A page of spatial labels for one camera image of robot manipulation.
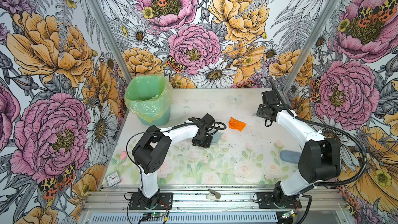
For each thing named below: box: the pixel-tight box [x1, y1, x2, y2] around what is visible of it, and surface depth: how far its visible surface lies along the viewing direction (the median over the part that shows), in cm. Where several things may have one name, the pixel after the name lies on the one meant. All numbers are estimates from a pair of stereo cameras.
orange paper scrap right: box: [228, 117, 247, 132], surface depth 104 cm
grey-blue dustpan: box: [211, 131, 223, 145], surface depth 94 cm
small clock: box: [105, 171, 121, 188], surface depth 81 cm
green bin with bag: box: [124, 75, 174, 126], surface depth 89 cm
